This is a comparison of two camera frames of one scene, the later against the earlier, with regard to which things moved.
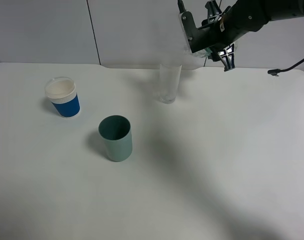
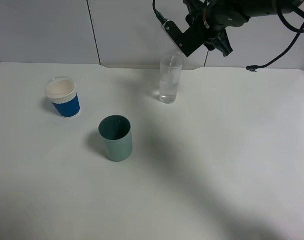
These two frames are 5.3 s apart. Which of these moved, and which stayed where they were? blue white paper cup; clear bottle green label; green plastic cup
Moved: clear bottle green label
Stayed: green plastic cup; blue white paper cup
